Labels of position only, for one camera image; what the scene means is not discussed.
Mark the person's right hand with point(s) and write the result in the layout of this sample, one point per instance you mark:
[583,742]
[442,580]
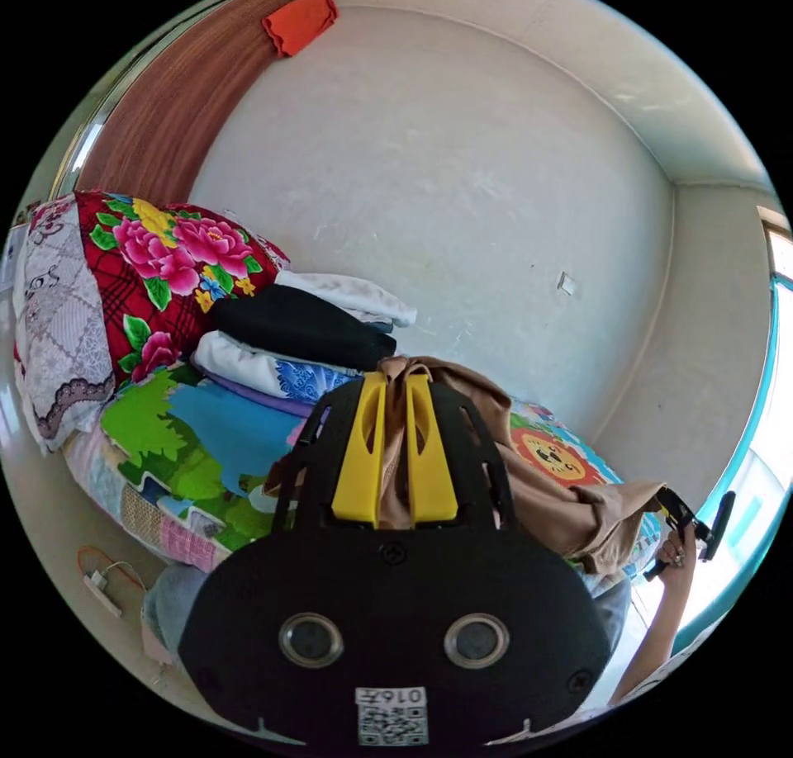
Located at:
[675,553]

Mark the brown curtain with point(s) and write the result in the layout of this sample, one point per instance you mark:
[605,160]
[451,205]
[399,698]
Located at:
[167,108]

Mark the white lace patterned pillow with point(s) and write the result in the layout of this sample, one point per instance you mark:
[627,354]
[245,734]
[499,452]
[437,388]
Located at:
[56,337]

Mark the person's right forearm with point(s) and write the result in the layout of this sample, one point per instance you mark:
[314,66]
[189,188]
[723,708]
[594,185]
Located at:
[650,640]

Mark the red floral folded quilt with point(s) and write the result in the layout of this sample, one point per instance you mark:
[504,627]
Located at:
[167,262]

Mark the pile of clothes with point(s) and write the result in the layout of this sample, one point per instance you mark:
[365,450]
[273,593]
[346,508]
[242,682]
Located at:
[297,327]

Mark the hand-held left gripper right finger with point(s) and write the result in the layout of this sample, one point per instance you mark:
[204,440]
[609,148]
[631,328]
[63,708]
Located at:
[430,473]

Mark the orange cloth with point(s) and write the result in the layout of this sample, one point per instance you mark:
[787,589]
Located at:
[300,21]

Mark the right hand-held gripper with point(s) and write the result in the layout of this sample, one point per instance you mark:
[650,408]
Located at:
[684,516]

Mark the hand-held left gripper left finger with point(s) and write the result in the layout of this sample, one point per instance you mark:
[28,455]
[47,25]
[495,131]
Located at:
[359,461]

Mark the teal framed window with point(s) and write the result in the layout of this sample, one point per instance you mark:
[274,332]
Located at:
[753,436]

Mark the bed with cartoon printed sheet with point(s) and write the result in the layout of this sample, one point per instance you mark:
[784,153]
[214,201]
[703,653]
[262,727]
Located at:
[198,436]

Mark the brown t-shirt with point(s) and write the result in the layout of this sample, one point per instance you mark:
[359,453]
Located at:
[545,498]

